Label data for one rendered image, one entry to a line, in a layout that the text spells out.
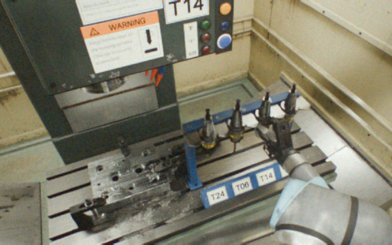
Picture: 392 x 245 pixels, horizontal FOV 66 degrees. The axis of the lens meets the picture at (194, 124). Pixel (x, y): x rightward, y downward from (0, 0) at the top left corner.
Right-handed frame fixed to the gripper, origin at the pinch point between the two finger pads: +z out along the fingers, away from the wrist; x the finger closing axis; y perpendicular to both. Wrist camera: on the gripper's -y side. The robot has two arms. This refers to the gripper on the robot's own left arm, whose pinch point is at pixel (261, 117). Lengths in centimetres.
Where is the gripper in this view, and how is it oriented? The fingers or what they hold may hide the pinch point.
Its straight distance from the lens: 115.4
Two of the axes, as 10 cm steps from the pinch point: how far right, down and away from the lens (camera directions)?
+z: -3.7, -6.5, 6.7
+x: 9.3, -2.8, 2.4
